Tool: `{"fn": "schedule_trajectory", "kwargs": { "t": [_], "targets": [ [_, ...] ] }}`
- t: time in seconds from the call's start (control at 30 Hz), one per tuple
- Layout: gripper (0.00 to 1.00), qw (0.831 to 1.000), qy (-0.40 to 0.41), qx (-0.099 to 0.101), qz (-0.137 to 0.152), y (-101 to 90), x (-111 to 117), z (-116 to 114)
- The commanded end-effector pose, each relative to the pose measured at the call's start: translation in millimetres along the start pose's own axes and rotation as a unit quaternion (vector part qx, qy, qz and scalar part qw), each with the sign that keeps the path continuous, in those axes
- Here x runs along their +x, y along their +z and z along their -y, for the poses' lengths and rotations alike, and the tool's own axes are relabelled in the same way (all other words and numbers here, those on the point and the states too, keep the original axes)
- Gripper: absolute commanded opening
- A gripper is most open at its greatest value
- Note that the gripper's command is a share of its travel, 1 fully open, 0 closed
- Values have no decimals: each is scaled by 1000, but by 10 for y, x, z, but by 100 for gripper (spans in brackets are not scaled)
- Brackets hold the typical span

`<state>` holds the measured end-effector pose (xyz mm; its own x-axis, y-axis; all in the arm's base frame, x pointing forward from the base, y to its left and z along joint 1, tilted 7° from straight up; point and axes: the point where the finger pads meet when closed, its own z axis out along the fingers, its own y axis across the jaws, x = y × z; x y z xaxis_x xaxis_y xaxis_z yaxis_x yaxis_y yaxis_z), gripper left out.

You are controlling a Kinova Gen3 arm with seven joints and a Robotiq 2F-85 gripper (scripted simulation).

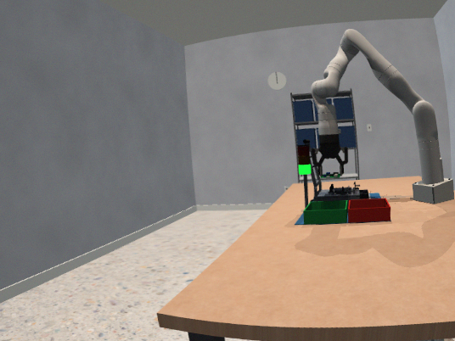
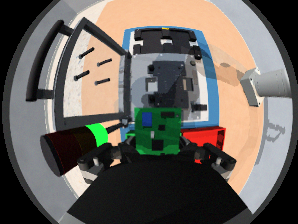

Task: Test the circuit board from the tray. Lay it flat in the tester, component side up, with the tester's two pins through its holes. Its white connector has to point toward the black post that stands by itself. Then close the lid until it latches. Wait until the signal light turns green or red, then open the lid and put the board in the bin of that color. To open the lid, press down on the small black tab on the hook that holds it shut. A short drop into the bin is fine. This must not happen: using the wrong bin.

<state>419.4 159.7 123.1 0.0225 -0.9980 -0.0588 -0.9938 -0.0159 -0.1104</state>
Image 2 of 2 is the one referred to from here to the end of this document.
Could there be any red bin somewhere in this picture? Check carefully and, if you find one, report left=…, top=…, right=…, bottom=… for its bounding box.
left=181, top=126, right=226, bottom=151

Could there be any green circuit board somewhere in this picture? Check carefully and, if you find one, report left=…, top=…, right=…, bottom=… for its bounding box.
left=134, top=108, right=181, bottom=155

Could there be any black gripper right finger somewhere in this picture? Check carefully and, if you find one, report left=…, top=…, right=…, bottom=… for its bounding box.
left=170, top=136, right=237, bottom=182

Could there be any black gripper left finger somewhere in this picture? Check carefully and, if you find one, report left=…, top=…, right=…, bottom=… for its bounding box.
left=77, top=136, right=148, bottom=184

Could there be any green open tray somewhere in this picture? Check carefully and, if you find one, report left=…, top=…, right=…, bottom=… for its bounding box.
left=125, top=130, right=135, bottom=139

